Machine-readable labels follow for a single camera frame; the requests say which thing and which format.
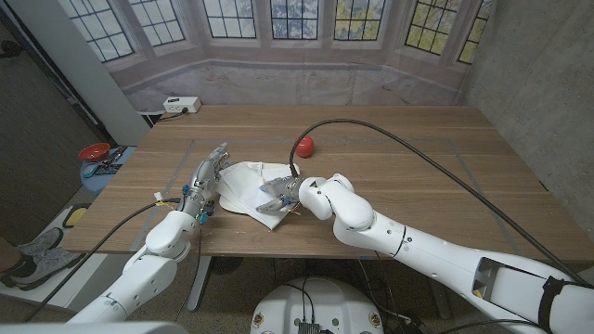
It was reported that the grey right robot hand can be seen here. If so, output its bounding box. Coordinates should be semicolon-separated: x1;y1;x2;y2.
255;174;307;215

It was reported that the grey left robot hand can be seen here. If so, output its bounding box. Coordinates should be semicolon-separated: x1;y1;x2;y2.
178;142;232;224

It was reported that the white cloth napkin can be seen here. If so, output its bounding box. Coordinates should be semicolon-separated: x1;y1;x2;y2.
216;161;298;231

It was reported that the red apple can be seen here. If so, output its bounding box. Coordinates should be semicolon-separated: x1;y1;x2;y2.
293;135;316;160

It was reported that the white power strip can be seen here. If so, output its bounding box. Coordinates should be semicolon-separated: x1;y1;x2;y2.
162;96;202;115

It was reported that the blue round stool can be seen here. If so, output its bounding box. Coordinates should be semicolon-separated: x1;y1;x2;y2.
80;146;136;197

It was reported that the grey table leg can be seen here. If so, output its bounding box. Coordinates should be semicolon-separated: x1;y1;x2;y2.
187;255;213;312

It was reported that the printed window backdrop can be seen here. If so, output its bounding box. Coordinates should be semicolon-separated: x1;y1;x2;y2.
58;0;496;112

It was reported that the red bowl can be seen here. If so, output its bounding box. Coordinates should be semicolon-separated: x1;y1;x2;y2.
77;142;111;162

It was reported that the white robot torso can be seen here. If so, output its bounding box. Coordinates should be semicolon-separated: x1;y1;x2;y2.
250;276;385;334

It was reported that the yellow black foot pedal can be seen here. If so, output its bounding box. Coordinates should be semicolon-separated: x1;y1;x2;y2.
62;203;92;229

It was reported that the grey sneaker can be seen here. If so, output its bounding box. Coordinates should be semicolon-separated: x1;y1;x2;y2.
7;247;87;291
12;226;64;257

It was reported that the white floor mat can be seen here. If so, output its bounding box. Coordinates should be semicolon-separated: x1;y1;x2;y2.
0;203;112;307

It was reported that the person's leg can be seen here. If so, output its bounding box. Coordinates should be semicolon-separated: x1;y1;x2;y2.
0;237;24;276

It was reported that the black power strip cable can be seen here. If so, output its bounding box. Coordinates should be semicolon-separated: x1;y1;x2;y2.
157;107;189;122

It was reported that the thin black left wrist cable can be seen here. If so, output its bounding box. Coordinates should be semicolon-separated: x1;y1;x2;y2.
174;221;204;322

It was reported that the blue handled tool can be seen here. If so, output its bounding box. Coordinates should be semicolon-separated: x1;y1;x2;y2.
82;160;124;178

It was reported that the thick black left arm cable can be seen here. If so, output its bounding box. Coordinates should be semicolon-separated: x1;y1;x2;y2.
20;198;185;324

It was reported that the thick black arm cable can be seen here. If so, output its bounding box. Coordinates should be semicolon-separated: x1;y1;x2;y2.
288;118;590;287
20;198;185;324

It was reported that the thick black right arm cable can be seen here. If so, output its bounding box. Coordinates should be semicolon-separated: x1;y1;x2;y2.
288;118;590;287

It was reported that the dark perforated wall panel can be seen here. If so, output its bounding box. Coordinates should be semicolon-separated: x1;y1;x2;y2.
0;18;112;242

